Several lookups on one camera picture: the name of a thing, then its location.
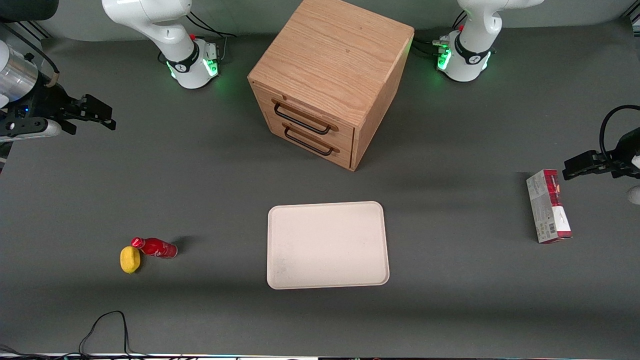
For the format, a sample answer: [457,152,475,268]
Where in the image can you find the grey and red carton box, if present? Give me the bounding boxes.
[526,169,573,245]

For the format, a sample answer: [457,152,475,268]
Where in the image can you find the beige rectangular tray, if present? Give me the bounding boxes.
[267,201,390,290]

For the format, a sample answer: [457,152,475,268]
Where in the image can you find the yellow lemon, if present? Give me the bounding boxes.
[120,245,142,275]

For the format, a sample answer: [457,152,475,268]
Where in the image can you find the black left arm base cables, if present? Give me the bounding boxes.
[413,10,468,63]

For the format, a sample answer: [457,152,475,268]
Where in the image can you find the black right arm wrist cable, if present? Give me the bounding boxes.
[0,22,61,88]

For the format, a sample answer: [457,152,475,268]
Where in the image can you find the wooden drawer front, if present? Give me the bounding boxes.
[251,81,356,147]
[266,114,354,170]

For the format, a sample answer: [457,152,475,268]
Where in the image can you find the thin black table cable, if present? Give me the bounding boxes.
[0,310,151,359]

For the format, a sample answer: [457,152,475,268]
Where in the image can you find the wooden drawer cabinet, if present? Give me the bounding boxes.
[247,0,415,172]

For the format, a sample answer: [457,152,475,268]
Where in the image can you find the black right arm base cables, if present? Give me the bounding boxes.
[186,11,237,63]

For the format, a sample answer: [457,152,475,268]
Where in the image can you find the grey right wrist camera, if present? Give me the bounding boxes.
[0,117,63,144]

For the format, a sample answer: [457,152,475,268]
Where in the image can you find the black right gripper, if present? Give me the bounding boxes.
[27,82,117,136]

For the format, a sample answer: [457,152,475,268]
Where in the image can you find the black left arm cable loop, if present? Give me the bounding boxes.
[599,104,640,162]

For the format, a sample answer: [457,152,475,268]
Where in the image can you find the black metal drawer handle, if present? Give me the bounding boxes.
[283,123,341,157]
[272,99,340,136]

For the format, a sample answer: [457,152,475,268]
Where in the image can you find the red coke bottle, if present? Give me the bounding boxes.
[131,237,179,260]

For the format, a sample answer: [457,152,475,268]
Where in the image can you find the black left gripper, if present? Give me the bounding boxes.
[562,127,640,181]

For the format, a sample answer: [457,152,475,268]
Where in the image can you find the black arm base cables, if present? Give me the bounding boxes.
[186,11,237,63]
[413,10,468,63]

